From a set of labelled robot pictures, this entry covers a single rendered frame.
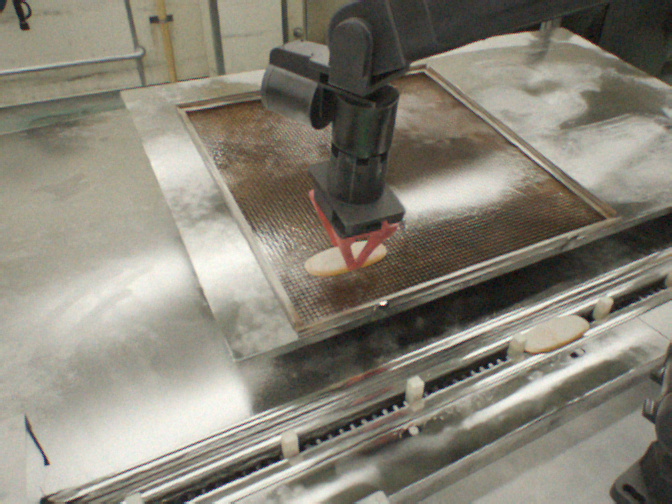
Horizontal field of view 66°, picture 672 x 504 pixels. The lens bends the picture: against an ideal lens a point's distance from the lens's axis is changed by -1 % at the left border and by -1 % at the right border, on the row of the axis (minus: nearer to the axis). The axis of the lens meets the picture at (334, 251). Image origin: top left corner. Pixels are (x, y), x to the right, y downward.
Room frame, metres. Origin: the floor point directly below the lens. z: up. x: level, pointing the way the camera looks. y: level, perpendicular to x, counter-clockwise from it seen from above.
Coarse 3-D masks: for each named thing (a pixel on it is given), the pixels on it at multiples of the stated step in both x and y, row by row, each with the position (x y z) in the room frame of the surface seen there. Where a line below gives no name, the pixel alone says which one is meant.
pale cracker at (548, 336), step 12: (540, 324) 0.45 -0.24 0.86; (552, 324) 0.45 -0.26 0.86; (564, 324) 0.45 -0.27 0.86; (576, 324) 0.45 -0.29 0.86; (588, 324) 0.46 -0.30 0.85; (528, 336) 0.43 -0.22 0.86; (540, 336) 0.43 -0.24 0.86; (552, 336) 0.43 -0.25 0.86; (564, 336) 0.43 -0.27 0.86; (576, 336) 0.44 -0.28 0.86; (528, 348) 0.42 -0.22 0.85; (540, 348) 0.42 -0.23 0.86; (552, 348) 0.42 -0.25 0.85
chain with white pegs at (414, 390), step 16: (656, 288) 0.54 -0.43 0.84; (608, 304) 0.48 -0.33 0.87; (624, 304) 0.51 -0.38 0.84; (592, 320) 0.48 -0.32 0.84; (512, 336) 0.42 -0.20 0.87; (512, 352) 0.42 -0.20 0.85; (480, 368) 0.40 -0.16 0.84; (416, 384) 0.35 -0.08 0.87; (448, 384) 0.38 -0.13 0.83; (400, 400) 0.36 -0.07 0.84; (416, 400) 0.35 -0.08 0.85; (368, 416) 0.34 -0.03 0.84; (288, 432) 0.30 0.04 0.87; (336, 432) 0.32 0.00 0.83; (288, 448) 0.29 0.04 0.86; (304, 448) 0.30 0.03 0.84; (256, 464) 0.28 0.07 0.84; (272, 464) 0.28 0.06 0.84; (224, 480) 0.27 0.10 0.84; (176, 496) 0.25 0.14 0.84; (192, 496) 0.25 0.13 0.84
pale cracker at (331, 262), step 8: (336, 248) 0.49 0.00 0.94; (352, 248) 0.49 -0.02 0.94; (360, 248) 0.49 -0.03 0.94; (376, 248) 0.50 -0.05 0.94; (384, 248) 0.50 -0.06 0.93; (320, 256) 0.48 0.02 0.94; (328, 256) 0.48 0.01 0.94; (336, 256) 0.48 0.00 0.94; (376, 256) 0.49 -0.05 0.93; (312, 264) 0.47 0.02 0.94; (320, 264) 0.47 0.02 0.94; (328, 264) 0.47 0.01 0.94; (336, 264) 0.47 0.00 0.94; (344, 264) 0.47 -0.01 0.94; (368, 264) 0.48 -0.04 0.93; (312, 272) 0.46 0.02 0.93; (320, 272) 0.46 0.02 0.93; (328, 272) 0.46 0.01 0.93; (336, 272) 0.46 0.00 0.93; (344, 272) 0.46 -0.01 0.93
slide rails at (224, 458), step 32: (608, 288) 0.53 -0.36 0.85; (640, 288) 0.53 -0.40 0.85; (544, 320) 0.47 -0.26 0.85; (608, 320) 0.47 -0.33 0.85; (480, 352) 0.42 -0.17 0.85; (384, 384) 0.37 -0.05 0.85; (480, 384) 0.37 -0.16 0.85; (320, 416) 0.33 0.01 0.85; (384, 416) 0.33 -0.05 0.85; (224, 448) 0.29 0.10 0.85; (256, 448) 0.29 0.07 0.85; (320, 448) 0.29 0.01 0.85; (160, 480) 0.26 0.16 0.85; (192, 480) 0.26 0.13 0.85; (256, 480) 0.26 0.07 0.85
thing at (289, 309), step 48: (240, 96) 0.89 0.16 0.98; (432, 96) 0.96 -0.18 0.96; (240, 144) 0.76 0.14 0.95; (432, 144) 0.80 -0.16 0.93; (528, 144) 0.80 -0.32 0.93; (576, 192) 0.69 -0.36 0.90; (432, 240) 0.57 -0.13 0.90; (480, 240) 0.57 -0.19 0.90; (528, 240) 0.58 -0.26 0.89; (432, 288) 0.48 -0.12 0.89
